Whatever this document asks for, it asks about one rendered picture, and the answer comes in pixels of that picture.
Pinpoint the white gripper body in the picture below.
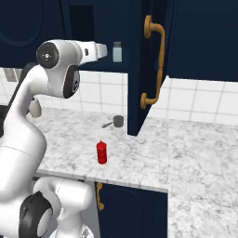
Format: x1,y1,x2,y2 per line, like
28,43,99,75
94,43,109,60

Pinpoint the pale grey shaker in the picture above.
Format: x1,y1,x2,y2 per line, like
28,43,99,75
112,41,123,63

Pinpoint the navy open cabinet body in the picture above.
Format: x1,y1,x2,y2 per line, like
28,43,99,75
68,0,130,74

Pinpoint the navy open cabinet door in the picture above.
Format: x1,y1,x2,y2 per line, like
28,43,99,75
126,0,177,137

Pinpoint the navy arched cabinet door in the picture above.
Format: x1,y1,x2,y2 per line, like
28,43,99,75
0,0,73,70

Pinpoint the beige shaker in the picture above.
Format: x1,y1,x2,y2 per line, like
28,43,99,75
29,99,43,119

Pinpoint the red condiment bottle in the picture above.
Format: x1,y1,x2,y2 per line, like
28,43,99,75
96,139,108,165

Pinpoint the navy base cabinet door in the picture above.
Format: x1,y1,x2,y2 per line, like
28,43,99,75
93,181,169,238

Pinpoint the small grey saucepan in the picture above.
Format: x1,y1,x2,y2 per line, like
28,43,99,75
101,114,126,129

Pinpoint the brass cabinet door handle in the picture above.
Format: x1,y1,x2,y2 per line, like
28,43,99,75
139,14,166,111

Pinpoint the grey wall socket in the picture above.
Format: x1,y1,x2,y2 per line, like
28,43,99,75
4,68,19,83

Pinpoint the navy wall cabinet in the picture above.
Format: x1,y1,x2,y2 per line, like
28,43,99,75
166,0,238,83

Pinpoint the small brass cabinet handle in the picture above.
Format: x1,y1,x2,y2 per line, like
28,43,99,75
96,181,105,213

